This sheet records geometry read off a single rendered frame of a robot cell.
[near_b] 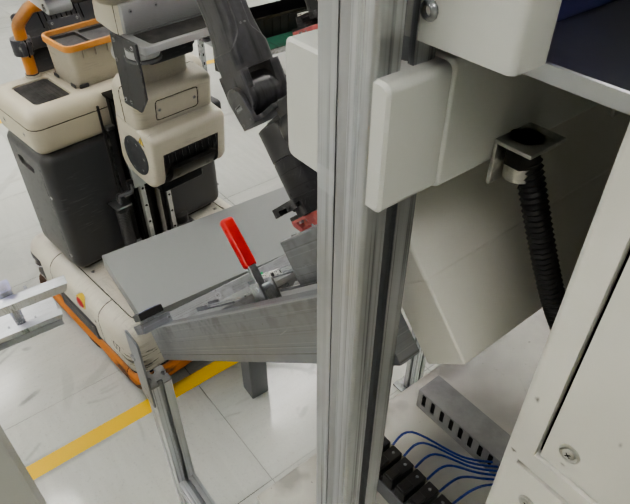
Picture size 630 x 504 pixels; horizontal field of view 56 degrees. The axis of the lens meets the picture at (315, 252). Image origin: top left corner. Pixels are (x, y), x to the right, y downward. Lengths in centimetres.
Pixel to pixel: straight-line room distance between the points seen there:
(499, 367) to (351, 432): 74
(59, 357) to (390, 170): 188
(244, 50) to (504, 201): 47
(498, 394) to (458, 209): 74
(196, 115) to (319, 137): 123
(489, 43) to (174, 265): 118
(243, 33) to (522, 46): 61
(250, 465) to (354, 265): 142
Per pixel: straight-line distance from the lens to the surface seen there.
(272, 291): 65
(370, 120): 27
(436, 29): 27
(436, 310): 39
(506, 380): 115
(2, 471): 99
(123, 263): 141
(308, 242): 53
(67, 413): 195
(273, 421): 179
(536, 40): 25
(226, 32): 82
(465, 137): 32
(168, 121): 151
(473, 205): 42
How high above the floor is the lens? 148
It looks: 40 degrees down
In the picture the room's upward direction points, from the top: straight up
